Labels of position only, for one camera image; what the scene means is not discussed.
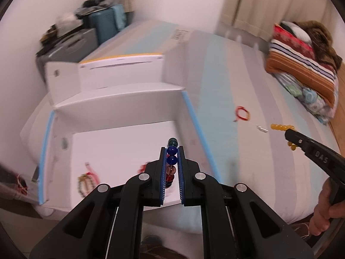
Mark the striped orange pillow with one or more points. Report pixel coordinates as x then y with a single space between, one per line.
288 54

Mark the floral quilt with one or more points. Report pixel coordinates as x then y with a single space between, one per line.
310 99

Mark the clear plastic bag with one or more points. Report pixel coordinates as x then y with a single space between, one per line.
19 187

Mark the wooden headboard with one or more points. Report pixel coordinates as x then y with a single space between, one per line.
338 122

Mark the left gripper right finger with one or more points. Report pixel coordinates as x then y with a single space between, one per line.
236 222

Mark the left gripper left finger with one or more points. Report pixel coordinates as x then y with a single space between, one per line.
108 222

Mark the person's right hand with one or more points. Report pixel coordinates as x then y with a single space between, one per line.
324 211

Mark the brown fuzzy blanket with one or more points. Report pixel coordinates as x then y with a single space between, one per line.
322 43

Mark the teal suitcase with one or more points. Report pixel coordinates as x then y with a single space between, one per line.
108 22

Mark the grey suitcase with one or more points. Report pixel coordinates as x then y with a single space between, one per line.
72 48

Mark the red cord bracelet gold tube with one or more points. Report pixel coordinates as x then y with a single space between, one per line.
92 174

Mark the white cardboard box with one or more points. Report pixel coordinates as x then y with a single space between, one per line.
116 114

